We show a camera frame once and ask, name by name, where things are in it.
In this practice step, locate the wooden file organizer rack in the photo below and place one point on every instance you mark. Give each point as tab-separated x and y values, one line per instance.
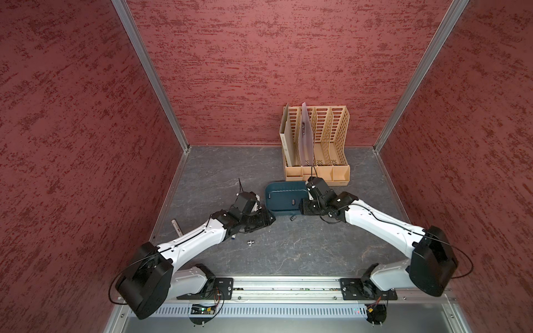
329	126

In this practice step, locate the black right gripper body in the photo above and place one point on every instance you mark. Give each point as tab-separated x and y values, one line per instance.
314	207

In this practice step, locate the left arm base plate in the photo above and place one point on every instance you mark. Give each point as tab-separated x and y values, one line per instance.
208	289

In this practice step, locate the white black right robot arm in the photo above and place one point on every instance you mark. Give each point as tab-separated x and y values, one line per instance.
429	263

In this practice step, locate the teal plastic storage box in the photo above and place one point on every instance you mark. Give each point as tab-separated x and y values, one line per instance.
285	198

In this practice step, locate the right corner aluminium post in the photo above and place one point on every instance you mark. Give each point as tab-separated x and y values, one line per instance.
447	24

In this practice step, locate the pale pink paper sheet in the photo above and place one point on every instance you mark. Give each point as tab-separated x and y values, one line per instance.
306	138

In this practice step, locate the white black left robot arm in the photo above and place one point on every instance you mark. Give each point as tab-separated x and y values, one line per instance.
155	273

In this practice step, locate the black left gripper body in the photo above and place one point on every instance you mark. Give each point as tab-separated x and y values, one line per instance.
255	221

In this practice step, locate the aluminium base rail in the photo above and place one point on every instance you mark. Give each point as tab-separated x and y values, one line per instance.
323	289

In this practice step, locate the corner aluminium post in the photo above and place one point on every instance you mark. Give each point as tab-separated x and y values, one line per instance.
130	27
447	24

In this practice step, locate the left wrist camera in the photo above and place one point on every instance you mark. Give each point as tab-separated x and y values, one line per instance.
246	204

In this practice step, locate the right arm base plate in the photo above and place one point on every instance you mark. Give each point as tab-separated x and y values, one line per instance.
357	289

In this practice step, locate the left corner aluminium post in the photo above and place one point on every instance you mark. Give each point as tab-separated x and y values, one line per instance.
130	27

